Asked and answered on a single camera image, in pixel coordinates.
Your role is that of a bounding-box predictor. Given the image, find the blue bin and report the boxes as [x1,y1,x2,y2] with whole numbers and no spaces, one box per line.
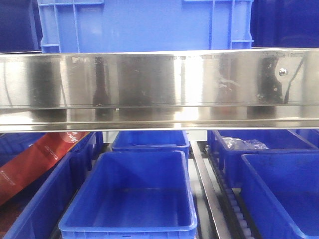
[207,129,319,188]
[111,130,190,159]
[58,151,197,239]
[0,132,103,239]
[240,152,319,239]

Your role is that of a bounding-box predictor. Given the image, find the blue rear centre bin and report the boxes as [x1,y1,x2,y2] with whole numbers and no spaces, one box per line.
[111,130,190,159]

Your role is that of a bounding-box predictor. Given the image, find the blue left bin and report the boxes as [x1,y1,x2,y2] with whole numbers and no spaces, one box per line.
[0,132,103,239]

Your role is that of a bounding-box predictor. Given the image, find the red flat package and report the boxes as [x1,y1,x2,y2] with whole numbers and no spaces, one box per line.
[0,131,89,205]

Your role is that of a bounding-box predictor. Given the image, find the plastic bag of parts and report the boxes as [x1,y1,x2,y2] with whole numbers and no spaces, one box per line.
[222,137,269,150]

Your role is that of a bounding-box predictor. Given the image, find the steel roller track rail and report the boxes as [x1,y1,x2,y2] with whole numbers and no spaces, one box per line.
[190,141,232,239]

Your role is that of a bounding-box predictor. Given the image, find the blue front right bin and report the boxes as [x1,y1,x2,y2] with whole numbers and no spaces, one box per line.
[240,152,319,239]

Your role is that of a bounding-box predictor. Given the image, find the stainless steel shelf beam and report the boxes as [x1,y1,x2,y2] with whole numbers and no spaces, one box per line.
[0,48,319,132]

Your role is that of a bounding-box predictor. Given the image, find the blue rear right bin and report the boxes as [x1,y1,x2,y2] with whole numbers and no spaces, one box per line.
[207,129,319,188]

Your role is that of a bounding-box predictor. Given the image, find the blue front centre bin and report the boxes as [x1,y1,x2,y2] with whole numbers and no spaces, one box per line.
[58,151,197,239]

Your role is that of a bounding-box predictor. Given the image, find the large blue upper crate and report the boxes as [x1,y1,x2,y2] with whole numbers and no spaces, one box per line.
[38,0,253,53]

